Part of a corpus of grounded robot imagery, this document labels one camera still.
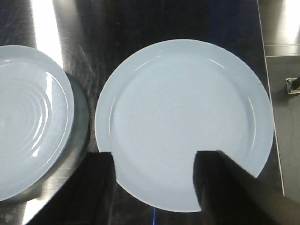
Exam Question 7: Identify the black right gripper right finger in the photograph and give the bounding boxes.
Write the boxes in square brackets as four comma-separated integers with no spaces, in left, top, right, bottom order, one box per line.
[193,150,300,225]

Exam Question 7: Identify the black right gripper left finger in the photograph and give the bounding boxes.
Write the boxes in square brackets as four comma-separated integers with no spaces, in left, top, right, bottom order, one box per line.
[29,152,116,225]

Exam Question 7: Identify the light blue plate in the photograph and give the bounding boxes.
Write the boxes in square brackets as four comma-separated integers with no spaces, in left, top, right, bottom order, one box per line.
[0,45,75,201]
[95,39,274,212]

